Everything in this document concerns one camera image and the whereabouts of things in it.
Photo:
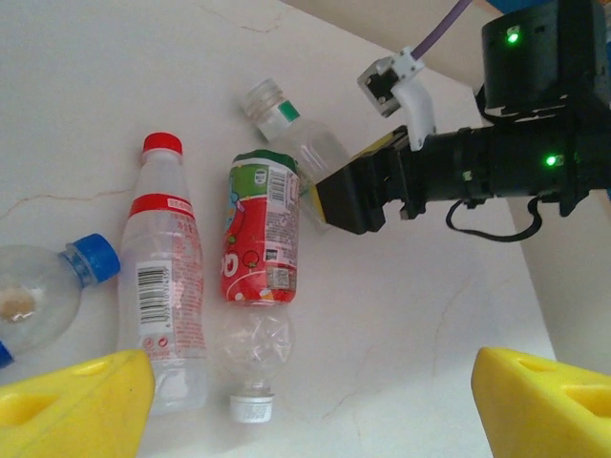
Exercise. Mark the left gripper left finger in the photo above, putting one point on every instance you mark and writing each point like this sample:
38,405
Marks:
71,420

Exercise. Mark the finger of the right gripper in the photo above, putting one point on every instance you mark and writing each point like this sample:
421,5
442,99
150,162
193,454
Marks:
382,143
353,195

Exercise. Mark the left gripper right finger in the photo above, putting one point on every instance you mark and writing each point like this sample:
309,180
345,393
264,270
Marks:
539,415

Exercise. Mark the clear bottle green white label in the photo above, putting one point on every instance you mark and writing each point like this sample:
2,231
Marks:
305,138

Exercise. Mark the crushed red green label bottle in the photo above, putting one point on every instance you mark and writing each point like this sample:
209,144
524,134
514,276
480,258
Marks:
258,238

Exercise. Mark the blue cap clear bottle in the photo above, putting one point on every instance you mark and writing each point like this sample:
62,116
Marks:
48,286

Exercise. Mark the red cap white label bottle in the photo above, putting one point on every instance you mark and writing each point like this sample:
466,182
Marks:
162,267

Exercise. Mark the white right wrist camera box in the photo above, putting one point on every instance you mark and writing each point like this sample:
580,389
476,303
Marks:
406,95

